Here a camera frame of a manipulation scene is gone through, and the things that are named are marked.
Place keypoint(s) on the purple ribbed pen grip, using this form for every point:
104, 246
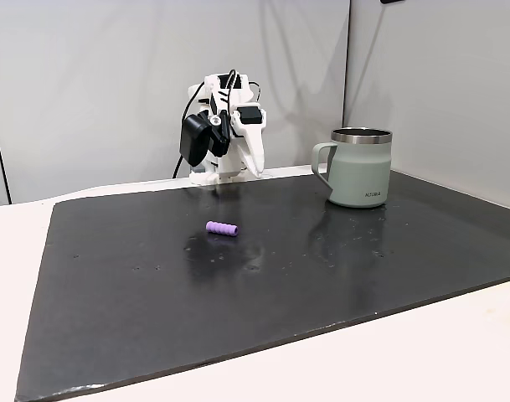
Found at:
223, 228

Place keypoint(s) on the grey-green steel-rimmed mug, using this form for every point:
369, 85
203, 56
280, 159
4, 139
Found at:
357, 176

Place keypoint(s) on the black table mat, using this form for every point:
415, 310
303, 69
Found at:
238, 293

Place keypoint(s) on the black camera box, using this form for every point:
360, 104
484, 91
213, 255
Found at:
194, 140

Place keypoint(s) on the black wall-mounted object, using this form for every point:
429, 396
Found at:
392, 1

